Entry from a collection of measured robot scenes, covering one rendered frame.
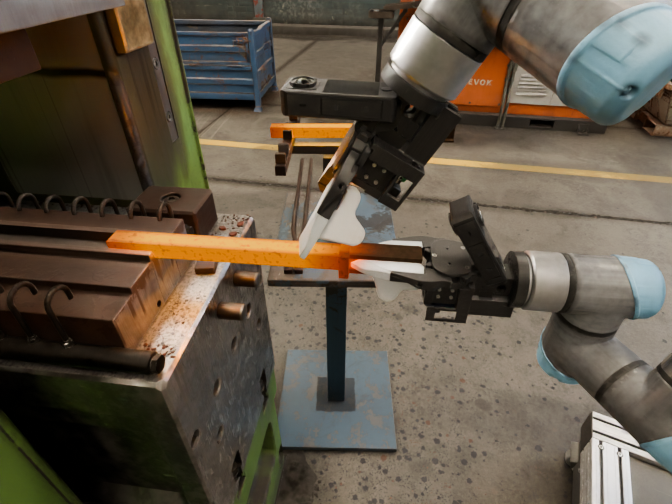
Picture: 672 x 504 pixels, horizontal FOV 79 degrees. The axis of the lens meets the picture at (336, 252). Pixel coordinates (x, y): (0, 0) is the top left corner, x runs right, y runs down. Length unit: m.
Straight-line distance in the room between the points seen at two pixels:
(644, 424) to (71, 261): 0.72
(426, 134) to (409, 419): 1.25
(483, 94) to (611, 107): 3.75
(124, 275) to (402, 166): 0.37
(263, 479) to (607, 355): 0.95
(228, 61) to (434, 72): 3.97
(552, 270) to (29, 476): 0.72
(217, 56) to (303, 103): 3.94
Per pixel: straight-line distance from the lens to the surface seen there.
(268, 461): 1.31
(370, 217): 1.11
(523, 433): 1.64
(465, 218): 0.46
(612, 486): 1.38
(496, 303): 0.56
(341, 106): 0.41
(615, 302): 0.58
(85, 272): 0.61
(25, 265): 0.67
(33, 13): 0.46
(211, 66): 4.37
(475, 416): 1.62
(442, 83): 0.39
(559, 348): 0.63
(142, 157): 0.84
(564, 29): 0.35
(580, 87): 0.35
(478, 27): 0.39
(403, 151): 0.43
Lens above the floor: 1.32
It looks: 37 degrees down
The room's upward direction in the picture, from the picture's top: straight up
